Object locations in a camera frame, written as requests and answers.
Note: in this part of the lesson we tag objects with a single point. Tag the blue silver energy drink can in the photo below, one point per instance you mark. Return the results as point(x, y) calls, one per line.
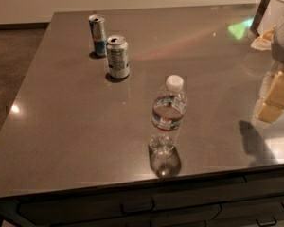
point(96, 23)

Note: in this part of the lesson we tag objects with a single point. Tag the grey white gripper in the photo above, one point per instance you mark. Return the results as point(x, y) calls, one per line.
point(283, 44)

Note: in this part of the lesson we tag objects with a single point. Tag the silver green soda can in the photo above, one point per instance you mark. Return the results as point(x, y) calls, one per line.
point(118, 57)

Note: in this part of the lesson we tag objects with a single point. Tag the clear plastic water bottle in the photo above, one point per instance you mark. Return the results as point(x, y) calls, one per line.
point(167, 115)

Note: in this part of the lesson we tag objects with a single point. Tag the dark upright box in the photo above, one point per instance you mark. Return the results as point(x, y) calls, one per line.
point(262, 7)

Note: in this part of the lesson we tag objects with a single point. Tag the dark cabinet drawer front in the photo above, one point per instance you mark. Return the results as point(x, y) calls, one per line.
point(220, 201)

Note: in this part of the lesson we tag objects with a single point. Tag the white paper cup with lid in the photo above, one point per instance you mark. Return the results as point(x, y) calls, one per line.
point(274, 11)

